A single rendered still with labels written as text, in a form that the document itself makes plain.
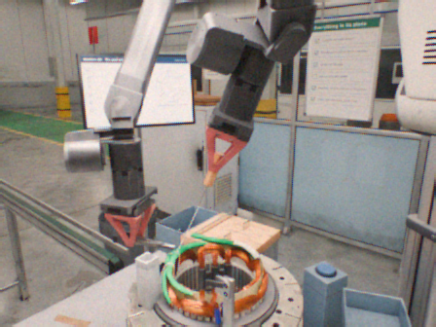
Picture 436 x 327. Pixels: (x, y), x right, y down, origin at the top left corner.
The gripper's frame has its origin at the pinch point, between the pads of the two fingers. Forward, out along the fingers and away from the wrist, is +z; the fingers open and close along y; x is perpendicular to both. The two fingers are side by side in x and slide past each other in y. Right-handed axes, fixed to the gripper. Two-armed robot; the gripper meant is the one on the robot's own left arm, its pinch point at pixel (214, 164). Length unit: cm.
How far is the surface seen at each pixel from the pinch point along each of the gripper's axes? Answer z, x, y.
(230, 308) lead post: 13.6, 8.8, 14.7
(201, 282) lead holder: 11.6, 3.8, 14.2
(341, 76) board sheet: -22, 72, -217
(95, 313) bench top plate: 68, -16, -24
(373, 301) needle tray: 16.4, 39.0, -3.7
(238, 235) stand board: 25.9, 13.7, -25.9
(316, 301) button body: 27.1, 33.9, -12.2
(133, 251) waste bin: 123, -24, -126
